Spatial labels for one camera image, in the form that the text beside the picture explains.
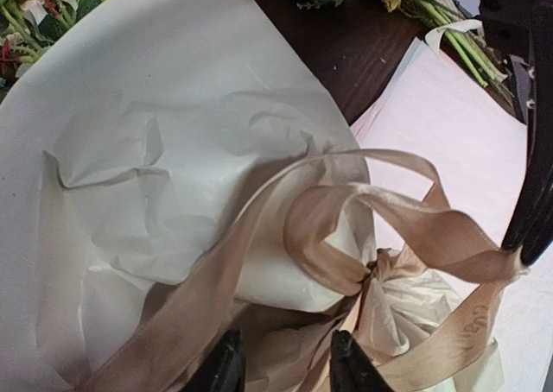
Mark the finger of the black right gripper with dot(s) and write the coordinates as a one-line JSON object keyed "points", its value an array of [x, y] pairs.
{"points": [[530, 229]]}

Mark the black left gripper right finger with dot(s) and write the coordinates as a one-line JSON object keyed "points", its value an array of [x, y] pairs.
{"points": [[351, 370]]}

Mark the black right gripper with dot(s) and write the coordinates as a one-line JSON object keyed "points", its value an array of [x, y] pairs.
{"points": [[523, 28]]}

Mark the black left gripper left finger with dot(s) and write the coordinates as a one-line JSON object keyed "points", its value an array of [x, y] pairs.
{"points": [[223, 370]]}

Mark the beige ribbon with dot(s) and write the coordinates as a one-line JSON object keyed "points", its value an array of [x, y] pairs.
{"points": [[362, 243]]}

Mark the pile of fake flowers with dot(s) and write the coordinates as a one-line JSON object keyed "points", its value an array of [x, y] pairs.
{"points": [[483, 65]]}

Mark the cream ribbon on flower pile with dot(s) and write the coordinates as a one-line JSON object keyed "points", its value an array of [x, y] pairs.
{"points": [[458, 31]]}

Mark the stack of pastel paper sheets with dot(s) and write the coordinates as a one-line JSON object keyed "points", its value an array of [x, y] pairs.
{"points": [[431, 108]]}

